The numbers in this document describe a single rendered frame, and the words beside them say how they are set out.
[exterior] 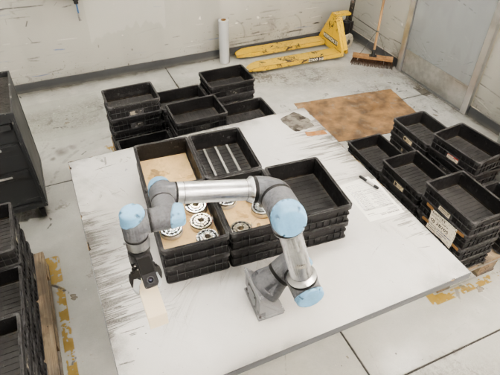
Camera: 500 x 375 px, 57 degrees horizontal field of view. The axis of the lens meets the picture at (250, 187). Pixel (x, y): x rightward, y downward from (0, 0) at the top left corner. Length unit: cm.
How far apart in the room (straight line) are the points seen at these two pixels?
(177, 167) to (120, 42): 291
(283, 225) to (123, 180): 141
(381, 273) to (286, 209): 88
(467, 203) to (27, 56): 419
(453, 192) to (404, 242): 83
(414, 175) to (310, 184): 114
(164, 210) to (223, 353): 74
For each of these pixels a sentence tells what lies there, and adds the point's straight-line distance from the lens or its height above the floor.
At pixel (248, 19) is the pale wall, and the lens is 562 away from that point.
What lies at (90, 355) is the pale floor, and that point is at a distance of 285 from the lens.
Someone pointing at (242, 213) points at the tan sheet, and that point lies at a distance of 222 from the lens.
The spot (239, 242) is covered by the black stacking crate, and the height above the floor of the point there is 86.
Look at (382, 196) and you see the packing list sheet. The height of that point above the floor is 70.
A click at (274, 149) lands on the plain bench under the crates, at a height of 70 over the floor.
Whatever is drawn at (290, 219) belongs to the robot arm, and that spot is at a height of 134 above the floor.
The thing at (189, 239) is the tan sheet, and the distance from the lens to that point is 212.
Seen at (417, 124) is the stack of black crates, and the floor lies 38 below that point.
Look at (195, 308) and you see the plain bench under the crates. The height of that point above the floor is 70.
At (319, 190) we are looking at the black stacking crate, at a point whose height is 83.
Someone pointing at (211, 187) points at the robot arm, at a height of 138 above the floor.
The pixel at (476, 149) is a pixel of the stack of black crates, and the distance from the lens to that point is 359.
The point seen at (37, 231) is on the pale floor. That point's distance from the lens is 360.
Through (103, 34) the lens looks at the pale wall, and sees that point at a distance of 520.
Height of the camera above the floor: 237
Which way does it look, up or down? 41 degrees down
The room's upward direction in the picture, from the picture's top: 1 degrees clockwise
